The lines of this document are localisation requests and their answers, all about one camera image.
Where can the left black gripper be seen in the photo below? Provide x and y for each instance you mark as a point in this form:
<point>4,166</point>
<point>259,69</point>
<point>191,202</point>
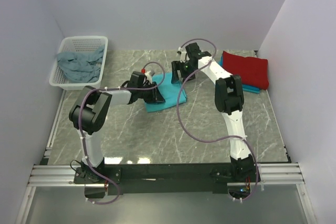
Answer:
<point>156,97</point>

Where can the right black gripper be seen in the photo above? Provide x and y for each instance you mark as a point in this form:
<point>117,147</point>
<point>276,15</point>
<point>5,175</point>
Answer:
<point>176,66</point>

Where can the light blue t-shirt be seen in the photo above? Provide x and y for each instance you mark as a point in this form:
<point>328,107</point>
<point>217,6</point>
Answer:
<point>169,92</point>

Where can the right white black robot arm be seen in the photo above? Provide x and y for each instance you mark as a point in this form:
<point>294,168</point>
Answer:
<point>229,101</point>

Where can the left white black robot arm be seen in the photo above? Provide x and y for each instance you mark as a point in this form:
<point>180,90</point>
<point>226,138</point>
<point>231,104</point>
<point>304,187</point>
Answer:
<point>89,112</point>

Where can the folded teal t-shirt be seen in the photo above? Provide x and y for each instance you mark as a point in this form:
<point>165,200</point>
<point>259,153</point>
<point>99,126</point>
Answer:
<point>245,87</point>

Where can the folded red t-shirt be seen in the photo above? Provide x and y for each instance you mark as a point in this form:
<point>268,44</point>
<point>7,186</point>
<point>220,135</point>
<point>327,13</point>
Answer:
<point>253,71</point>

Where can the white plastic laundry basket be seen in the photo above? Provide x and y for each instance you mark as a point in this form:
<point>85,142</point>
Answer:
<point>78,44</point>

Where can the black base crossbar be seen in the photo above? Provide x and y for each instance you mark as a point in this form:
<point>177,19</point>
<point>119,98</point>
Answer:
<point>162,178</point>

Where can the grey-blue crumpled t-shirt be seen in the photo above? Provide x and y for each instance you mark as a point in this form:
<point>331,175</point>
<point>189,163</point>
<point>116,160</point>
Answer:
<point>81,67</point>

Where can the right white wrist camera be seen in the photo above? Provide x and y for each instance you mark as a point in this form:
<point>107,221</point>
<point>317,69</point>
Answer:
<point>182,54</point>

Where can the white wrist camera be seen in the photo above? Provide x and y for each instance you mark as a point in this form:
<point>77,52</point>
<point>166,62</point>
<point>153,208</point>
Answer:
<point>182,54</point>
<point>148,74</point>

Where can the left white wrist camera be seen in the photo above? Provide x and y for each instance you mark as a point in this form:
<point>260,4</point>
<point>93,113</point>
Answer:
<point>148,74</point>

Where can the aluminium rail frame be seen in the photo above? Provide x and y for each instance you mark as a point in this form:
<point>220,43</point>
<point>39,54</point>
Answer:
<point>133,136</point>

